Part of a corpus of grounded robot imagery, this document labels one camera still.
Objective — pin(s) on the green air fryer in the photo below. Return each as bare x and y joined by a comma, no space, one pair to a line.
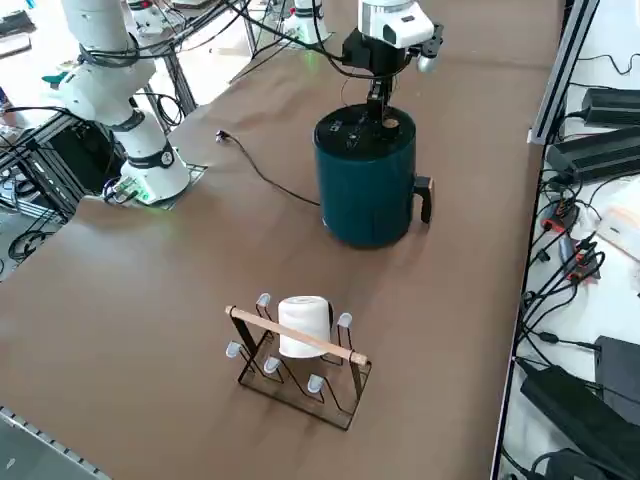
365,200

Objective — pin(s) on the white packet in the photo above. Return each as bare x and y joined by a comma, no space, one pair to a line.
620,230

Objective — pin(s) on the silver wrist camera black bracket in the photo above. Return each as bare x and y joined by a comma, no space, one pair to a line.
426,64

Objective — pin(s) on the black power brick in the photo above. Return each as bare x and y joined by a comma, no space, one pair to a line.
615,107
565,405
622,370
595,155

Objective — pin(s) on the black computer case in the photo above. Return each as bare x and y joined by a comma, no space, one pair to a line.
75,150

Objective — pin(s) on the round wooden knob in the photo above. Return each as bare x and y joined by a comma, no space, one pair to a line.
391,122

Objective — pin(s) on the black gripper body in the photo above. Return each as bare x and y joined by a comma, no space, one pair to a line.
385,60

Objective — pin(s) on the orange black connector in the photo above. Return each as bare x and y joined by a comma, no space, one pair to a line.
582,265
560,217

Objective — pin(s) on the aluminium frame post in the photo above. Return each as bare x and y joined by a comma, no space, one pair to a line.
555,85

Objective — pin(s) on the aluminium frame strut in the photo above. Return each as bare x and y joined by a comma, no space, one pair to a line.
180,85
248,25

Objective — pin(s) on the white cup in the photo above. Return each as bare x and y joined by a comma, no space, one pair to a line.
305,325

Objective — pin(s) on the white device with red button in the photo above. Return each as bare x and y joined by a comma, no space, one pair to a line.
147,22

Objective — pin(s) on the aluminium edge rail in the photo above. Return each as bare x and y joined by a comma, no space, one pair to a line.
30,428

